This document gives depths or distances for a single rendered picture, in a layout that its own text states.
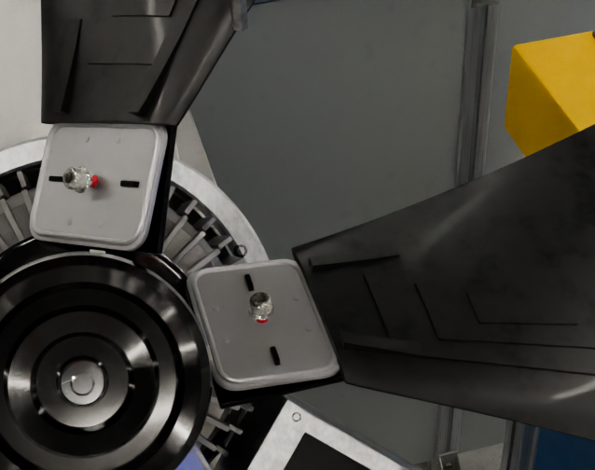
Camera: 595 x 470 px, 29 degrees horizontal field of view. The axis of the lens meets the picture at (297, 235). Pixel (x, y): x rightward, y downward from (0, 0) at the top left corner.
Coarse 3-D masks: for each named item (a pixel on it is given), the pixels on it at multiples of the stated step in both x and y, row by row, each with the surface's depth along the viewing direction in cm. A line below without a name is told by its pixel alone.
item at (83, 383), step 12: (84, 360) 53; (72, 372) 53; (84, 372) 53; (96, 372) 53; (60, 384) 53; (72, 384) 53; (84, 384) 53; (96, 384) 53; (72, 396) 53; (84, 396) 53; (96, 396) 53
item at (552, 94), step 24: (528, 48) 101; (552, 48) 101; (576, 48) 101; (528, 72) 99; (552, 72) 98; (576, 72) 98; (528, 96) 100; (552, 96) 96; (576, 96) 95; (528, 120) 101; (552, 120) 96; (576, 120) 93; (528, 144) 102; (552, 144) 97
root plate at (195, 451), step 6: (192, 450) 64; (198, 450) 64; (192, 456) 63; (198, 456) 64; (186, 462) 63; (192, 462) 63; (198, 462) 64; (204, 462) 64; (180, 468) 62; (186, 468) 63; (192, 468) 63; (198, 468) 63; (204, 468) 64; (210, 468) 64
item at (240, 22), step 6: (234, 0) 48; (240, 0) 48; (234, 6) 49; (240, 6) 48; (234, 12) 49; (240, 12) 49; (246, 12) 49; (234, 18) 49; (240, 18) 49; (246, 18) 49; (234, 24) 49; (240, 24) 49; (246, 24) 49; (240, 30) 49
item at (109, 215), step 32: (64, 128) 62; (96, 128) 60; (128, 128) 59; (160, 128) 57; (64, 160) 61; (96, 160) 60; (128, 160) 58; (160, 160) 57; (64, 192) 61; (96, 192) 59; (128, 192) 58; (32, 224) 62; (64, 224) 60; (96, 224) 59; (128, 224) 57
